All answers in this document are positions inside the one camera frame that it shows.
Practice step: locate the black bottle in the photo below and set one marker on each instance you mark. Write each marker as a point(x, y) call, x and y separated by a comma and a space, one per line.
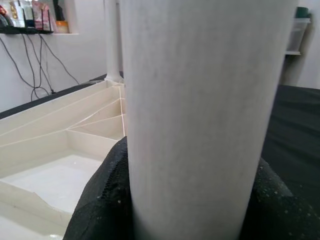
point(60, 11)

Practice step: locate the white plastic table top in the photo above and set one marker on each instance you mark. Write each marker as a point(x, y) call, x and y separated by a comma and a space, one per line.
point(50, 140)

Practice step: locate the white plastic table leg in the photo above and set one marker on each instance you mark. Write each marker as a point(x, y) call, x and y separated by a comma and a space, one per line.
point(205, 112)
point(113, 40)

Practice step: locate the green pot lid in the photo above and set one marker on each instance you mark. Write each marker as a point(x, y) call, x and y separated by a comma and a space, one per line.
point(303, 12)

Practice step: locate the pink packet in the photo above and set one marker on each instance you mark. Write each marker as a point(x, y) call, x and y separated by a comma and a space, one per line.
point(40, 15)

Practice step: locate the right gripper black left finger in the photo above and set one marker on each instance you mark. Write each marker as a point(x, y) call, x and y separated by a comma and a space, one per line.
point(100, 207)

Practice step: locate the clear plastic container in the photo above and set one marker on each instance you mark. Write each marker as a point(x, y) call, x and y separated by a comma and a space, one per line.
point(297, 35)

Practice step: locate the orange jar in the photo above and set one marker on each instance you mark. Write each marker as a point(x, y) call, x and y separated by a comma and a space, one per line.
point(62, 27)

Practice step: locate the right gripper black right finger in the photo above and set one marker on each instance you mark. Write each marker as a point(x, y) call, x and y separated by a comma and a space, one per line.
point(280, 215)

